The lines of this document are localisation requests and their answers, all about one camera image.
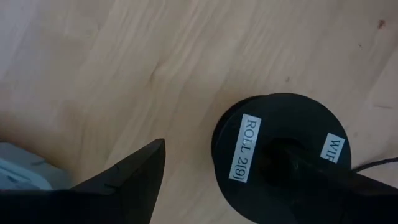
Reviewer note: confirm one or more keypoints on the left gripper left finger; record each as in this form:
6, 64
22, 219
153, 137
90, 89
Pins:
93, 205

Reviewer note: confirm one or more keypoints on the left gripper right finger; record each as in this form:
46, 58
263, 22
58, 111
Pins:
342, 199

